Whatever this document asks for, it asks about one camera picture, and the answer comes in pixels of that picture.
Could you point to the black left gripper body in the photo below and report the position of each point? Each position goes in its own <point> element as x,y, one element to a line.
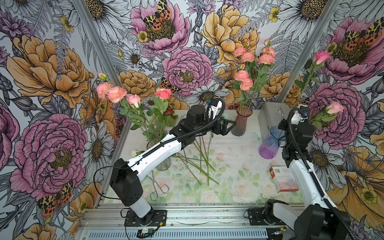
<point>208,125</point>

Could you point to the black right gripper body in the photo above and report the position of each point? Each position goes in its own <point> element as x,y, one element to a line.
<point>284,125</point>

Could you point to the blue purple glass vase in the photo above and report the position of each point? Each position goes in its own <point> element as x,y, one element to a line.
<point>270,146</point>

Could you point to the pink rose stem bunch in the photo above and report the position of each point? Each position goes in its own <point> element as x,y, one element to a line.
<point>129,105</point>

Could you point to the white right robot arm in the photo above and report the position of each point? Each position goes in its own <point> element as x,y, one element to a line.
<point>321,219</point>

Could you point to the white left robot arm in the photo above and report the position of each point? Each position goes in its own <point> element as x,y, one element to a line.
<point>127,175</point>

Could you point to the dark pink glass vase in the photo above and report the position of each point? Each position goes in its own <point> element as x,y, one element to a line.
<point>243,113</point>

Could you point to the clear glass vase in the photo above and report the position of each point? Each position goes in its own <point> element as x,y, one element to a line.
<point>164,165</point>

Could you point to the grey metal box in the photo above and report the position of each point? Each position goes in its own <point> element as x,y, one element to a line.
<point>271,115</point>

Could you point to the pink flower stems on table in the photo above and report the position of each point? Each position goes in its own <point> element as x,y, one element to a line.
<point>197,160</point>

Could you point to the red small box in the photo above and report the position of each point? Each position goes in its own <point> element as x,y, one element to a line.
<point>283,179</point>

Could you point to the floral table mat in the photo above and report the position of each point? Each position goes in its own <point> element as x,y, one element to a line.
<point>243,175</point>

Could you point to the metal scissors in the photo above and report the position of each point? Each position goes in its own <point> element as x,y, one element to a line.
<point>159,189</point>

